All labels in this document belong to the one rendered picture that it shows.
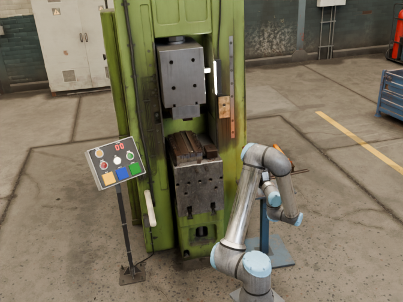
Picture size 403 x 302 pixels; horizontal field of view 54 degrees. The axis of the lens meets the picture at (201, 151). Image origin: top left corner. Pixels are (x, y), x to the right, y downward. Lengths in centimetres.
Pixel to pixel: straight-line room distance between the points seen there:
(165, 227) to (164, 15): 173
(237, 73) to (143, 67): 70
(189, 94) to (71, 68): 552
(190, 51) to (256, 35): 651
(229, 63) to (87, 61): 539
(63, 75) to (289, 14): 498
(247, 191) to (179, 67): 104
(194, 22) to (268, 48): 657
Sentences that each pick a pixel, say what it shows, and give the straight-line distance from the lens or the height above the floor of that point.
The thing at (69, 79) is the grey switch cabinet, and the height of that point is 31.
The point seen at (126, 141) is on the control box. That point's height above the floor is 118.
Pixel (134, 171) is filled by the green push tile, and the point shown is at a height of 100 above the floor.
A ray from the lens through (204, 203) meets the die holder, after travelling 316.
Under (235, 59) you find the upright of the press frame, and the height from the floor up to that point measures 162.
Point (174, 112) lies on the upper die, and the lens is 284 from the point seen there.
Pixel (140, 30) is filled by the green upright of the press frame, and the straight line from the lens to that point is 282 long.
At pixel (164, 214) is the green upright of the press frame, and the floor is 38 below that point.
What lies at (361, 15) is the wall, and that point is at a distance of 1028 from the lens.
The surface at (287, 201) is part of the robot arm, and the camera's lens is 240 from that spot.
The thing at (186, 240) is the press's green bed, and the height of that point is 22.
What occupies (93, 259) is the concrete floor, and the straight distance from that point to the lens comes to 369.
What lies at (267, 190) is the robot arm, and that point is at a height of 94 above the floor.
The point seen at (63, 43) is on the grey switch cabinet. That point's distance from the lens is 808.
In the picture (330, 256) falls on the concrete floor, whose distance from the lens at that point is 360.
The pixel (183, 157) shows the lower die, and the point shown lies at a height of 96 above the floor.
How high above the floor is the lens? 231
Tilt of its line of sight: 26 degrees down
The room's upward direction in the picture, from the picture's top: 3 degrees counter-clockwise
